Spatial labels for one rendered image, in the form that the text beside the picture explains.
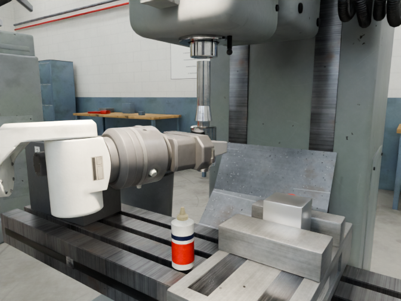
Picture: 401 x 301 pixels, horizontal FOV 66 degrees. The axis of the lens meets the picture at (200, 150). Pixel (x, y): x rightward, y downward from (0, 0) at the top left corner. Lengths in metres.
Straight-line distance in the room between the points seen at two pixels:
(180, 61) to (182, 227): 5.44
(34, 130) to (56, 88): 7.36
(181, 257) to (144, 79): 6.00
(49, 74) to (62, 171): 7.37
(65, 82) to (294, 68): 7.23
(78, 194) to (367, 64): 0.68
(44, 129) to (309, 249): 0.35
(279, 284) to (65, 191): 0.29
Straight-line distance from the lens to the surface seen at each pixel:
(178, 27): 0.50
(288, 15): 0.62
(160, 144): 0.45
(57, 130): 0.41
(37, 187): 0.91
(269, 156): 0.89
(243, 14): 0.48
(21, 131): 0.41
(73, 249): 0.72
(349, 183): 0.87
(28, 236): 0.87
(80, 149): 0.41
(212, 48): 0.54
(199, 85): 0.54
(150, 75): 6.36
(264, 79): 0.90
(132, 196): 2.45
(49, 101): 7.82
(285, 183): 0.86
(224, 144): 0.55
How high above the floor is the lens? 1.21
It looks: 10 degrees down
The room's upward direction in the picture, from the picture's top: straight up
